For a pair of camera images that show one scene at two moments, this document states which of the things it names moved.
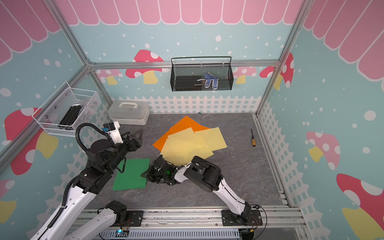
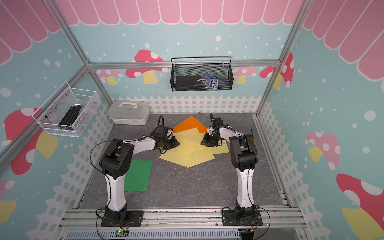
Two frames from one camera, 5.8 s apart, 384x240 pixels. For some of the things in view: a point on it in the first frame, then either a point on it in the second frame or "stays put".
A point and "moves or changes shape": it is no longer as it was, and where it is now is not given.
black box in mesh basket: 188,83 stays put
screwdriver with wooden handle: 253,140 stays put
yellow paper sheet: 181,148 moves or changes shape
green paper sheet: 131,177 stays put
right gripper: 148,175 → 206,142
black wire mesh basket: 202,77 stays put
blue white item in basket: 208,77 stays put
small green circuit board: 121,233 stays put
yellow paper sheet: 213,137 moves or changes shape
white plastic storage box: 130,112 stays put
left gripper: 137,143 → 174,144
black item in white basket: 70,117 stays put
